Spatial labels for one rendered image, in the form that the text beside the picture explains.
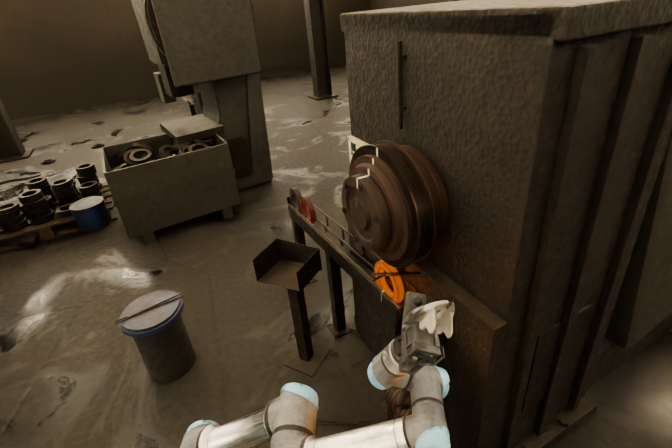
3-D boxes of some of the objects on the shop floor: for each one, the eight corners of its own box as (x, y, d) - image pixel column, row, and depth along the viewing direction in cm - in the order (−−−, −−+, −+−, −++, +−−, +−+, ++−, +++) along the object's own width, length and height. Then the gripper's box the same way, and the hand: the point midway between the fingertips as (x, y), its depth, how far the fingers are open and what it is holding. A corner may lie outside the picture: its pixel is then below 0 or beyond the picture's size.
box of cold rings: (221, 185, 444) (205, 119, 408) (244, 213, 379) (227, 137, 343) (125, 213, 401) (98, 142, 365) (133, 250, 336) (100, 168, 300)
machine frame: (442, 282, 265) (458, 0, 185) (599, 411, 178) (757, -19, 98) (351, 323, 238) (323, 14, 158) (482, 499, 151) (569, 7, 71)
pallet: (112, 192, 454) (99, 158, 434) (117, 219, 392) (102, 180, 372) (-13, 226, 402) (-35, 189, 382) (-30, 263, 339) (-58, 221, 319)
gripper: (424, 378, 86) (477, 338, 72) (386, 369, 85) (432, 327, 71) (421, 341, 93) (469, 298, 78) (385, 333, 91) (427, 287, 77)
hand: (446, 302), depth 77 cm, fingers closed
